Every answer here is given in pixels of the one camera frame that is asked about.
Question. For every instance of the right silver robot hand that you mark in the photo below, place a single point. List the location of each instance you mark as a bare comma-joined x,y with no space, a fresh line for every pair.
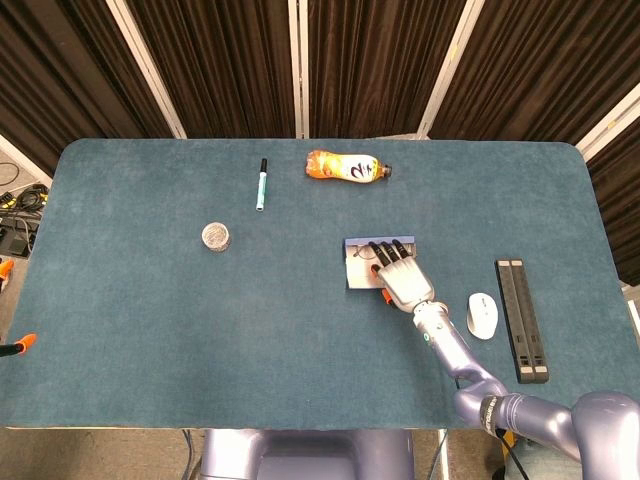
405,280

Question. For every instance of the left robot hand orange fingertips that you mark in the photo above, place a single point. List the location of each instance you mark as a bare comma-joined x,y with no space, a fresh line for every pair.
22,343

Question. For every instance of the white box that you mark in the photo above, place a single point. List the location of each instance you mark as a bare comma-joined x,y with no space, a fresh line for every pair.
357,277

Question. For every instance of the black-rimmed eyeglasses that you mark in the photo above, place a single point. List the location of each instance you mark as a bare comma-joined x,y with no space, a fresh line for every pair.
361,252

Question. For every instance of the right purple robot arm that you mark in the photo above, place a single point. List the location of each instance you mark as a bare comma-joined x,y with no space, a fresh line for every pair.
525,415

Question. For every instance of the white computer mouse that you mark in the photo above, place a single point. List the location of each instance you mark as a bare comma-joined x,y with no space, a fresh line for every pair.
481,317

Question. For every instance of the black floor pedal box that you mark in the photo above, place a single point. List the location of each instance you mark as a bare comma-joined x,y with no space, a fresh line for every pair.
15,235

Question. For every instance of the black power strip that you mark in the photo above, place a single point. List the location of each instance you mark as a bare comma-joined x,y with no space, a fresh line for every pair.
522,320

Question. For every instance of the blue felt table mat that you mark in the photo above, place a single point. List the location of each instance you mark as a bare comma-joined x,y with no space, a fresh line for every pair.
150,325

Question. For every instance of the orange drink bottle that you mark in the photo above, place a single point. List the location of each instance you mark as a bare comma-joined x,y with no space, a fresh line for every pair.
340,167

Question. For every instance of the teal marker black cap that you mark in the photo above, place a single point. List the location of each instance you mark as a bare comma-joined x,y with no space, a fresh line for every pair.
261,187

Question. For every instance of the grey table leg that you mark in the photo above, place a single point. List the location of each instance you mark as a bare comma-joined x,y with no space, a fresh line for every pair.
442,452

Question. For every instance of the round metal mesh tin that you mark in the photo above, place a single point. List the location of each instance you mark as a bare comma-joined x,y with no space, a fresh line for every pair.
216,236

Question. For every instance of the purple robot torso base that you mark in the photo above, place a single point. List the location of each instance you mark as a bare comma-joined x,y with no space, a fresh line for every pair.
305,457

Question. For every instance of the brown curtain screen panel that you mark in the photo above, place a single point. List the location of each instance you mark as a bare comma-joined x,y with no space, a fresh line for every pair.
540,65
60,75
620,200
220,65
375,65

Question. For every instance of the teal grey bag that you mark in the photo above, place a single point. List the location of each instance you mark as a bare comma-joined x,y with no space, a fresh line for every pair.
550,465

